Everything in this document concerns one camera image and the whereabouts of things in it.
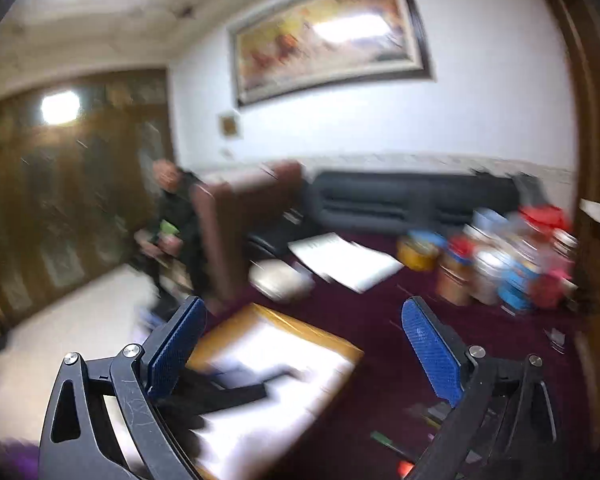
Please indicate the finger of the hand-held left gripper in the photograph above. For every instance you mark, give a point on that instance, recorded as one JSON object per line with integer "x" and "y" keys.
{"x": 240, "y": 382}

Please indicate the yellow jar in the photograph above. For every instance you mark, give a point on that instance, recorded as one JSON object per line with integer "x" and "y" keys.
{"x": 420, "y": 252}

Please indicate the brown armchair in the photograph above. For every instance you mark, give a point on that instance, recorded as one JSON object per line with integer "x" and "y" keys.
{"x": 245, "y": 220}

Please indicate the wooden glass door wardrobe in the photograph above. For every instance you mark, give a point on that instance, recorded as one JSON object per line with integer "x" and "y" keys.
{"x": 80, "y": 200}

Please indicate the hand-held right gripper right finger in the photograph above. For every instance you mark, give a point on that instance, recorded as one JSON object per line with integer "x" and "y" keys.
{"x": 429, "y": 355}

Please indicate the small framed wall picture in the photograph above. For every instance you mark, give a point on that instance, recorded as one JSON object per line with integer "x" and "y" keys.
{"x": 229, "y": 125}

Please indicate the framed landscape painting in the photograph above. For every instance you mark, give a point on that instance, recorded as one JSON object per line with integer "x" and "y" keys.
{"x": 330, "y": 40}

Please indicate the white paper sheets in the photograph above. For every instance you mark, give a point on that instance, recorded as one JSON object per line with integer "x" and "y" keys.
{"x": 345, "y": 260}

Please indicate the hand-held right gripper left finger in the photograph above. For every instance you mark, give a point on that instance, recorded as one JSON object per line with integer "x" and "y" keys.
{"x": 176, "y": 342}

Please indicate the black sofa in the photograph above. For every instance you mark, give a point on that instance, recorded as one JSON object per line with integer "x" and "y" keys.
{"x": 410, "y": 200}

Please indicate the white plastic bag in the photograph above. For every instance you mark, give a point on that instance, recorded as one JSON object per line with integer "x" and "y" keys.
{"x": 280, "y": 280}

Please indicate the blue cartoon label jar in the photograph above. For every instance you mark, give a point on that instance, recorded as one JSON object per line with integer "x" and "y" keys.
{"x": 522, "y": 280}

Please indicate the purple tablecloth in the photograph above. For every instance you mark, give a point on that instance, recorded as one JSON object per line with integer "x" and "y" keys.
{"x": 390, "y": 320}

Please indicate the red bag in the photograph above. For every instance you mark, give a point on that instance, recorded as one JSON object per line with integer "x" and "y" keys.
{"x": 547, "y": 220}

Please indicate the yellow wooden box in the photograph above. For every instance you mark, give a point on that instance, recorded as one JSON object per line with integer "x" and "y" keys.
{"x": 280, "y": 340}

